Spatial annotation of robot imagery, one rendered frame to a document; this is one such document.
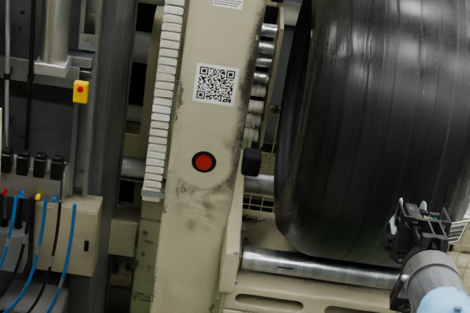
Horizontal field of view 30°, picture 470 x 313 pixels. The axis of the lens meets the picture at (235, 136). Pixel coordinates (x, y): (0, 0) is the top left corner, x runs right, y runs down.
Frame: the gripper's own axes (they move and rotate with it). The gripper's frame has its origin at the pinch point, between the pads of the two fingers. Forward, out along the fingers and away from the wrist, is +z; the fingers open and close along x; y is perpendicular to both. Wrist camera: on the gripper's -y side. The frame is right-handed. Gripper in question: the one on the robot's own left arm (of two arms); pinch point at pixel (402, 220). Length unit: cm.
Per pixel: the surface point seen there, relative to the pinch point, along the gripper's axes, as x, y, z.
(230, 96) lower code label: 30.1, 10.1, 20.1
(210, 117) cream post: 33.2, 5.4, 20.7
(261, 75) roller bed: 23, 2, 61
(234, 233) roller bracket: 25.5, -15.7, 17.7
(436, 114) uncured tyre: -1.7, 18.1, 1.6
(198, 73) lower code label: 36.2, 13.5, 19.7
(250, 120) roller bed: 24, -9, 63
